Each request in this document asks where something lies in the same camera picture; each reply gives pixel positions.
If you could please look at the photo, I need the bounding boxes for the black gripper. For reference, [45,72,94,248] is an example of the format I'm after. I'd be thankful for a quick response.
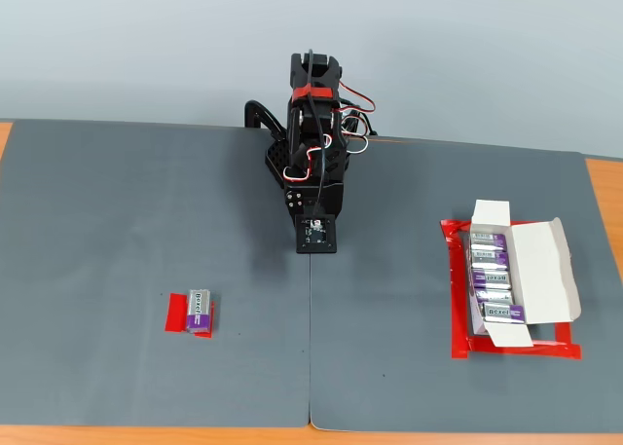
[285,179,348,244]

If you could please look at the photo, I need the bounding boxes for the black power cable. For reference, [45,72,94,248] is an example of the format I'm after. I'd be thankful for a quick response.
[340,96,382,138]

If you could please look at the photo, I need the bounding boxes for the red tape patch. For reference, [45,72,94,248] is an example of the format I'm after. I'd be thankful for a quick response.
[164,292,217,340]

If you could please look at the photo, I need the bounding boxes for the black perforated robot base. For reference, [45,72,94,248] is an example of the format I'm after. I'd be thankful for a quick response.
[263,137,293,187]

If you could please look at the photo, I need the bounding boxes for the red tape band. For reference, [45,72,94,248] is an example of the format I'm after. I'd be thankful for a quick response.
[291,86,334,101]

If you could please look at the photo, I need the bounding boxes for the white cardboard box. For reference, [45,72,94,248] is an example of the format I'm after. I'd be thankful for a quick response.
[468,199,583,350]

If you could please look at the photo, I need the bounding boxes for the purple silver Bexel battery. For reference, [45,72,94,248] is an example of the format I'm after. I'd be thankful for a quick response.
[480,303,527,325]
[469,231,508,252]
[185,288,214,334]
[473,288,515,307]
[470,268,512,291]
[470,248,510,271]

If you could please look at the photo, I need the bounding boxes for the black camera cable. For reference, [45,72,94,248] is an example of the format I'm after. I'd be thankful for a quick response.
[305,49,326,218]

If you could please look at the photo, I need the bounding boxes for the grey foam mat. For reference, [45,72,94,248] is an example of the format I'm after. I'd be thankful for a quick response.
[0,118,312,428]
[309,134,623,435]

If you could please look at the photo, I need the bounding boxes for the red white servo wire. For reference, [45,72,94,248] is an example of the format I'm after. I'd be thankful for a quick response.
[282,144,313,182]
[337,78,378,121]
[339,115,372,155]

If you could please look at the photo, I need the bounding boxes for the black table clamp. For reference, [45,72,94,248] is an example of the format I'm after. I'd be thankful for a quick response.
[243,99,284,140]

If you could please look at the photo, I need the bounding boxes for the red tape frame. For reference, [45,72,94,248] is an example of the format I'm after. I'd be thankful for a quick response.
[439,216,583,360]

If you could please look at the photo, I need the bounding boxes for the black square wrist camera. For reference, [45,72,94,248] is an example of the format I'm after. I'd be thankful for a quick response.
[295,213,339,255]

